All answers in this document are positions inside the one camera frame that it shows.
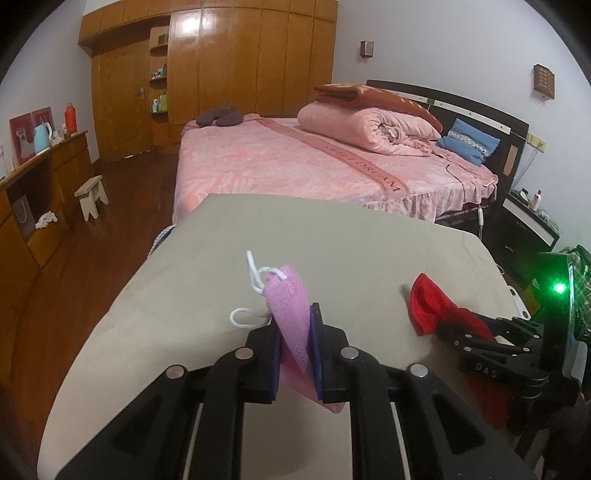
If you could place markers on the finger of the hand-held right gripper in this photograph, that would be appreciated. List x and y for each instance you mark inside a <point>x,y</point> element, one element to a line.
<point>461,337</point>
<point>508,324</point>

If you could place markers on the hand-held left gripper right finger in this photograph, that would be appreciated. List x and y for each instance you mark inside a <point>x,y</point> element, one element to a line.
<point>316,360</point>

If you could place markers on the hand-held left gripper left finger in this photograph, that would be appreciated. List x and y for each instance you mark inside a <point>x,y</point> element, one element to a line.
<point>275,364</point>

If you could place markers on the red cloth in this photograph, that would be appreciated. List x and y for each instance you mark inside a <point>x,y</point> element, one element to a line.
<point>429,304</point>

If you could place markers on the pink mesh bag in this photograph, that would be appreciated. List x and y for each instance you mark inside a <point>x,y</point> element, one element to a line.
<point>293,314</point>

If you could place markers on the plaid bag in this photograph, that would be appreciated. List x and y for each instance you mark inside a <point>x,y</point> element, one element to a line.
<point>582,267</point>

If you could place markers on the black nightstand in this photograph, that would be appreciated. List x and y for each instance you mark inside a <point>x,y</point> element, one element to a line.
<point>521,230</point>

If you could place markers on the white hanging remote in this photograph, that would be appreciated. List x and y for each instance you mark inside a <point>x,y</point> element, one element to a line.
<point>481,217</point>

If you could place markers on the white bottle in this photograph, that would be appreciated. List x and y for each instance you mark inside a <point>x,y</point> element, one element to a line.
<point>537,200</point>

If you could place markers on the striped cloth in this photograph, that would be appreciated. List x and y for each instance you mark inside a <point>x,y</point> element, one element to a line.
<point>161,237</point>

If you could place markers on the blue pillow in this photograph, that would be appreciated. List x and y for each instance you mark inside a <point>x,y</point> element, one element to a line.
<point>468,141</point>

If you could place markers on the bed with pink sheet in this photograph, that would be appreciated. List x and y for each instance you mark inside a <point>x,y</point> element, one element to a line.
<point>300,161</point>

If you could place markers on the dark headboard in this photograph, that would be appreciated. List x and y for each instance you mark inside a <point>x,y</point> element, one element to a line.
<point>485,110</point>

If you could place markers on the folded pink quilt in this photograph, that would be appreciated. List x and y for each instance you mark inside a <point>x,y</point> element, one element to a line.
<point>364,122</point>

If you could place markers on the small white stool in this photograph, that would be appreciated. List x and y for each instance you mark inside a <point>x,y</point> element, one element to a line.
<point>92,196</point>

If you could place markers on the folded brown blanket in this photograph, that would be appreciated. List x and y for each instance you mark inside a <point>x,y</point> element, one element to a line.
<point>364,94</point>

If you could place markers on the white crumpled cloth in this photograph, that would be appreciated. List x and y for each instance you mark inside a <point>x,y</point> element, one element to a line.
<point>46,220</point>

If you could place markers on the wooden sideboard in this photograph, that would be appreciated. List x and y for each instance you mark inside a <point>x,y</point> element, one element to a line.
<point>69,161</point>

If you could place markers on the dark paper bag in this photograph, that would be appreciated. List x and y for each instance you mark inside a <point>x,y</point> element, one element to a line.
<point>22,212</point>

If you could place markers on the wooden wardrobe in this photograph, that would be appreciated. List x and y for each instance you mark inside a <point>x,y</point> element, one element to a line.
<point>221,69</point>

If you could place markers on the red thermos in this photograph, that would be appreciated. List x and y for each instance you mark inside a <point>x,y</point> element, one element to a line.
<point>70,119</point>

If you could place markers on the light blue kettle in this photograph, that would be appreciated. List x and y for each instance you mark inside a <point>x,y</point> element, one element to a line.
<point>41,137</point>

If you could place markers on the red picture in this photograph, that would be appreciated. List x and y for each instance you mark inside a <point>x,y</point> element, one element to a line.
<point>23,134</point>

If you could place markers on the wall socket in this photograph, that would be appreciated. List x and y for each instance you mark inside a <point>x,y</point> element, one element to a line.
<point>537,142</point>

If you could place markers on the large wall lamp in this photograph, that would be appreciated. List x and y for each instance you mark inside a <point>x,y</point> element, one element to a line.
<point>545,82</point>

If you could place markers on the small wall lamp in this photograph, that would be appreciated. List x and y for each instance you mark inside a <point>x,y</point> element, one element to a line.
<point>367,48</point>

